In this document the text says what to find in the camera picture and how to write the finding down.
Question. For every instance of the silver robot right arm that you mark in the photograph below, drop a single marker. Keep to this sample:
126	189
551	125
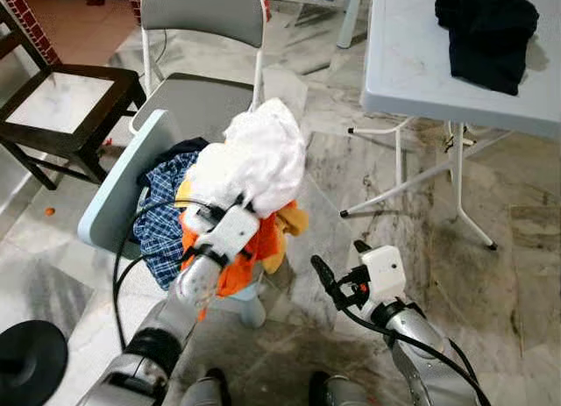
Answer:
412	331

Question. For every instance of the pale blue folding table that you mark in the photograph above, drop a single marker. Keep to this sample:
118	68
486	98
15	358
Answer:
412	64

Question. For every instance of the grey metal folding chair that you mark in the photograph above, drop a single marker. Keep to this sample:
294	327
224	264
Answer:
202	7

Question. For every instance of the silver robot right leg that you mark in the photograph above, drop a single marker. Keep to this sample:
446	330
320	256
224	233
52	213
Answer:
342	393

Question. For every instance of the pale blue plastic chair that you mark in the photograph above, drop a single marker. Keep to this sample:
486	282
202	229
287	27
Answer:
114	187

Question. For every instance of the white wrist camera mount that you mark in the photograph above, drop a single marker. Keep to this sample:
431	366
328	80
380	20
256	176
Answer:
384	273
230	235

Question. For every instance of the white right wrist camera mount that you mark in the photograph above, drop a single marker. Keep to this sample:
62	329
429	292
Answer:
384	273

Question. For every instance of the small orange ball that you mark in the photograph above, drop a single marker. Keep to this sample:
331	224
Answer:
51	211

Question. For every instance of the silver robot leg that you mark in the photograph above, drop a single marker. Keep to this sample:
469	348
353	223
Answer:
342	393
206	390

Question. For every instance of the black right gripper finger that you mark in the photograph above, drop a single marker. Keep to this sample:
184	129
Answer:
326	279
362	248

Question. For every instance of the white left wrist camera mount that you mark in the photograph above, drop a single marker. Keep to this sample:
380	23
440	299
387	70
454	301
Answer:
230	235

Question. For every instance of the black garment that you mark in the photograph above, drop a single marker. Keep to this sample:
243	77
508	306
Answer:
486	46

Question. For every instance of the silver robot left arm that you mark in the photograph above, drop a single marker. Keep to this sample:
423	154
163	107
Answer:
188	283

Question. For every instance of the orange garment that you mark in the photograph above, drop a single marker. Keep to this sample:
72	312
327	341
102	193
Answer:
267	239

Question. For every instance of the silver robot left leg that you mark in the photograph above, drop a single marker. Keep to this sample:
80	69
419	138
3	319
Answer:
206	390

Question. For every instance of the dark wooden side table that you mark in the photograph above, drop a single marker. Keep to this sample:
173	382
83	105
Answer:
61	99

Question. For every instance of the white shirt with blue label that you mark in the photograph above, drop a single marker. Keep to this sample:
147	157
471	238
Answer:
250	160

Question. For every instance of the blue plaid shirt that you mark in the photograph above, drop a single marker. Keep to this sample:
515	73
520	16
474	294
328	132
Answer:
162	222

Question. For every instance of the black round robot cover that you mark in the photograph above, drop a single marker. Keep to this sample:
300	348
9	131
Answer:
31	362

